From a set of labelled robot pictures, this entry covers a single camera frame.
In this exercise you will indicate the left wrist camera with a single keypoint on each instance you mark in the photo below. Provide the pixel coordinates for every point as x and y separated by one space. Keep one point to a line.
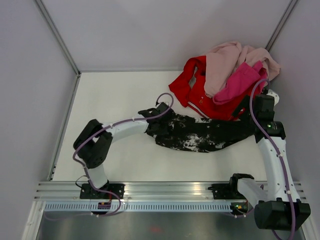
165 104

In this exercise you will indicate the magenta pink trousers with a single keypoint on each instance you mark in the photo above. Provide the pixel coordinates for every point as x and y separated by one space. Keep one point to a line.
240 81

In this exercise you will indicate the aluminium frame post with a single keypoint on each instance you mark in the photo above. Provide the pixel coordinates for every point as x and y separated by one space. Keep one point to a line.
57 36
281 24

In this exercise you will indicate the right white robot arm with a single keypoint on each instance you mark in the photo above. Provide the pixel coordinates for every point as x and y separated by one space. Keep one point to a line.
280 206

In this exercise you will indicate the aluminium mounting rail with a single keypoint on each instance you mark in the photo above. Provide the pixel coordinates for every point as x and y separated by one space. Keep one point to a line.
131 191

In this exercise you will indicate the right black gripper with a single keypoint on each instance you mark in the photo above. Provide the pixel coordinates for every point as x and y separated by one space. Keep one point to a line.
244 103

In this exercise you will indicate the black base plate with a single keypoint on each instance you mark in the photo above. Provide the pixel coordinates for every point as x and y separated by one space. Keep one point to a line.
109 191
225 191

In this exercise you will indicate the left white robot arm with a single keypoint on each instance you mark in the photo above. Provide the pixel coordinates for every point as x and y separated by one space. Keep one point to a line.
93 143

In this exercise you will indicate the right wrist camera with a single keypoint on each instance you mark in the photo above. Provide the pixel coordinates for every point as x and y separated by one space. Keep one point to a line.
274 95

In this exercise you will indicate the red trousers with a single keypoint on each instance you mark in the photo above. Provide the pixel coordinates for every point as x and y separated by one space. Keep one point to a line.
188 88

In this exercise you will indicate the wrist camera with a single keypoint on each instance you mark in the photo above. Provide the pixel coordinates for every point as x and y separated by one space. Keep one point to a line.
165 104
274 95

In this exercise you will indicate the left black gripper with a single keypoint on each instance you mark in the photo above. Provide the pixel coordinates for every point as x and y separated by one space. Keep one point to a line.
164 129

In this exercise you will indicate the right aluminium frame post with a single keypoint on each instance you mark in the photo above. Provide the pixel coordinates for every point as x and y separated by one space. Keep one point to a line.
281 24

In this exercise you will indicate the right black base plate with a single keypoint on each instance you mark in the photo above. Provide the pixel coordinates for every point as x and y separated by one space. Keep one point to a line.
225 191

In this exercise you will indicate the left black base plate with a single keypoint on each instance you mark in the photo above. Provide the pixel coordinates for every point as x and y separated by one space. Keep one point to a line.
109 191

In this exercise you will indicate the light pink trousers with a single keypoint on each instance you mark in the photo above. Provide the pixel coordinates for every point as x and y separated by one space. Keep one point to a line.
223 60

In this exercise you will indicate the black white-splattered trousers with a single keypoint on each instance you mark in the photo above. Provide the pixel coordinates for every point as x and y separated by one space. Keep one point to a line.
201 135

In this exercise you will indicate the white slotted cable duct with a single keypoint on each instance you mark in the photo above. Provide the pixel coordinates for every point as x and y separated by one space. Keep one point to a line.
82 206

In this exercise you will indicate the left aluminium frame post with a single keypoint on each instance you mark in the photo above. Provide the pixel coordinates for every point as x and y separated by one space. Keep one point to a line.
57 36

